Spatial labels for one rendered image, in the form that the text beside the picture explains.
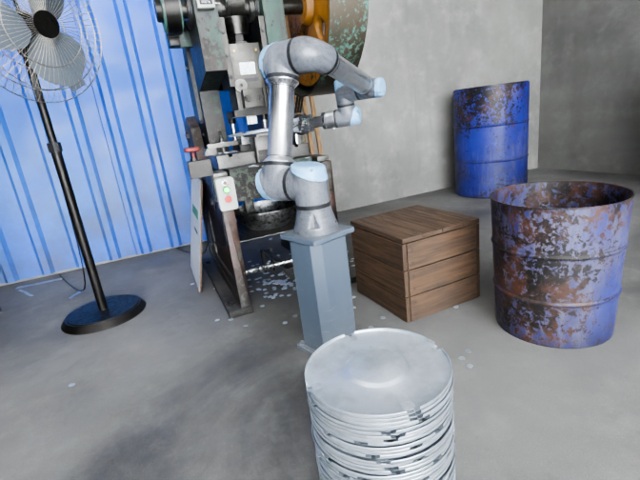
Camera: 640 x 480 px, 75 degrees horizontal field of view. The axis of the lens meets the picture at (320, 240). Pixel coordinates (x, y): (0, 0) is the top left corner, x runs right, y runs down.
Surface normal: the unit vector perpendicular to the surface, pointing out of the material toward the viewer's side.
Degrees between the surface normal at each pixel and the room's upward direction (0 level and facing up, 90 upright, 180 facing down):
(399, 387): 0
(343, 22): 112
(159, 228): 90
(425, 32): 90
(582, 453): 0
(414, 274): 90
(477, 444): 0
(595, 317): 92
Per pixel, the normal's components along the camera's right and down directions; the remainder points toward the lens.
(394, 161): 0.39, 0.22
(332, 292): 0.66, 0.14
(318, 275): -0.06, 0.29
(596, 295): 0.16, 0.30
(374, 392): -0.12, -0.95
